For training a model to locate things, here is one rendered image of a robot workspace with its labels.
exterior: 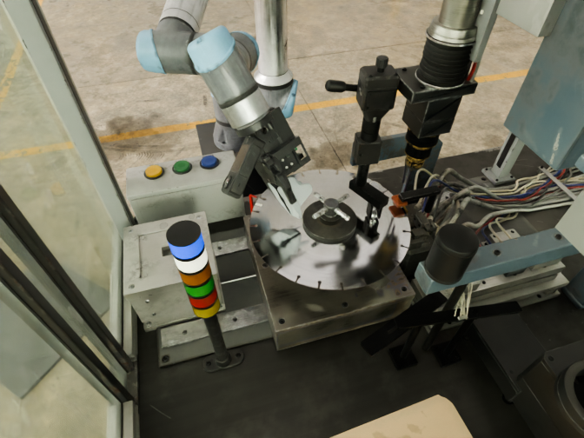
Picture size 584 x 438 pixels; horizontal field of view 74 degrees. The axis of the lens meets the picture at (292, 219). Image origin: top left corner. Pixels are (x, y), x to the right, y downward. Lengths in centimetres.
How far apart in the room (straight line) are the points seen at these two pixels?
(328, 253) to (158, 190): 46
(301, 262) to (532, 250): 39
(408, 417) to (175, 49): 80
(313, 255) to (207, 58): 39
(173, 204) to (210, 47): 49
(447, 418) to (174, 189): 77
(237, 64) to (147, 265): 44
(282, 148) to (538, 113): 38
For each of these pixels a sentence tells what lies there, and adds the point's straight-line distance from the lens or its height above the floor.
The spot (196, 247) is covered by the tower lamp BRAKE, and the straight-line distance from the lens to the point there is 53.
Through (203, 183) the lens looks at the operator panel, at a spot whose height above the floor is 89.
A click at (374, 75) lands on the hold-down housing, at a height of 125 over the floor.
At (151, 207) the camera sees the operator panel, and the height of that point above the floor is 85.
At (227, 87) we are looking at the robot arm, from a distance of 67.
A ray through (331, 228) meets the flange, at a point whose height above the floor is 96.
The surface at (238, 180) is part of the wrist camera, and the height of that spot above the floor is 109.
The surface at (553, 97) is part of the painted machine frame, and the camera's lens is 60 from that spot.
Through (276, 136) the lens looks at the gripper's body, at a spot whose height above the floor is 113.
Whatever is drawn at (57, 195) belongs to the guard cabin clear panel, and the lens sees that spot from 73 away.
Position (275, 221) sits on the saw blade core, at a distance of 81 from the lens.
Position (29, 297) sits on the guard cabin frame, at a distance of 55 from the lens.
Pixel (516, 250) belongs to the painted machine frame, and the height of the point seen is 105.
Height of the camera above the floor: 155
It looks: 47 degrees down
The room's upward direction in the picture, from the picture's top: straight up
